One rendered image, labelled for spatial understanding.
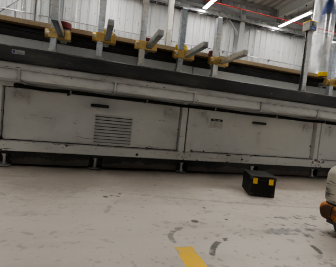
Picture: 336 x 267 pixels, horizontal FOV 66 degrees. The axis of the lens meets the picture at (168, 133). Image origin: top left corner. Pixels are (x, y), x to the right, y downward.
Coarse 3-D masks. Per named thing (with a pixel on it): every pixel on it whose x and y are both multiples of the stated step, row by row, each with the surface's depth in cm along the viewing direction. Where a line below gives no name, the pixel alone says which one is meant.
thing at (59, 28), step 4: (52, 16) 118; (56, 16) 118; (52, 20) 119; (56, 20) 119; (56, 24) 124; (60, 24) 129; (56, 28) 130; (60, 28) 130; (60, 32) 137; (60, 36) 144
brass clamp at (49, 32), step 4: (48, 28) 144; (52, 28) 143; (48, 32) 143; (52, 32) 143; (56, 32) 144; (64, 32) 145; (68, 32) 146; (48, 36) 143; (52, 36) 144; (56, 36) 144; (64, 36) 145; (68, 36) 146; (60, 40) 149; (64, 40) 148; (68, 40) 147
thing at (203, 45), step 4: (200, 44) 143; (204, 44) 140; (192, 48) 154; (196, 48) 148; (200, 48) 144; (204, 48) 143; (188, 52) 160; (192, 52) 154; (196, 52) 153; (188, 56) 164
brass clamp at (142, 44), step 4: (136, 40) 158; (140, 40) 157; (136, 44) 157; (140, 44) 158; (144, 44) 158; (156, 44) 160; (136, 48) 159; (140, 48) 158; (144, 48) 158; (148, 48) 159; (152, 48) 160; (156, 48) 161
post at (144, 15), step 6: (144, 0) 157; (144, 6) 157; (144, 12) 158; (144, 18) 158; (144, 24) 158; (144, 30) 158; (144, 36) 159; (138, 54) 160; (144, 54) 159; (138, 60) 159
